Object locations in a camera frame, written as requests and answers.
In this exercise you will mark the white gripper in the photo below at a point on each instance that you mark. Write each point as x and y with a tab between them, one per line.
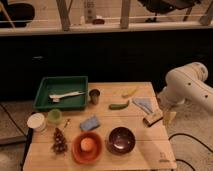
169	98

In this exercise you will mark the green pepper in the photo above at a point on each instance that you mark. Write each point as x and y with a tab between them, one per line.
119	106

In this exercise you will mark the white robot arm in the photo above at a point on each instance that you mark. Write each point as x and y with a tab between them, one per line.
186	83

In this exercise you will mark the purple bowl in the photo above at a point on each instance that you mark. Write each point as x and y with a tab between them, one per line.
120	141

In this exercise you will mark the orange bowl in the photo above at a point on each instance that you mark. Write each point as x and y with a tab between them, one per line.
83	157

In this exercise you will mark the wooden scrub brush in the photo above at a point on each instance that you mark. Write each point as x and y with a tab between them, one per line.
152	117

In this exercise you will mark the light blue cloth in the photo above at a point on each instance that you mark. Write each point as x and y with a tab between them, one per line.
142	104

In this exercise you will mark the wooden table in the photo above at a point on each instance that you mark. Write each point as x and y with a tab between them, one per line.
152	151

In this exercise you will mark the blue sponge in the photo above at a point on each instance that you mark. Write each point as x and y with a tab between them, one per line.
90	124

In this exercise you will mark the metal cup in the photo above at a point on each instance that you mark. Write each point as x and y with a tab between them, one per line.
94	96

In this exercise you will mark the orange fruit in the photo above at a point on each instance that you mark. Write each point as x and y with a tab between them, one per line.
87	144

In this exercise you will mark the small metal spoon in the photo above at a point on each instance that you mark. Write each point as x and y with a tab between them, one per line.
67	123

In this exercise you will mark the bunch of dark grapes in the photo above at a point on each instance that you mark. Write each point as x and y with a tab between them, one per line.
59	146

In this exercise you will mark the white plastic fork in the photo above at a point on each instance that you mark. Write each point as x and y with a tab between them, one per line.
58	97

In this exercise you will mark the green plastic cup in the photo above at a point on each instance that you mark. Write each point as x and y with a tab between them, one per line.
54	116

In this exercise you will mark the green plastic tray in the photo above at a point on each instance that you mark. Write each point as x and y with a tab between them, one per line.
62	85

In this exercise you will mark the white round container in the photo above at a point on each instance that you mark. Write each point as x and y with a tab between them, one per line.
37	122

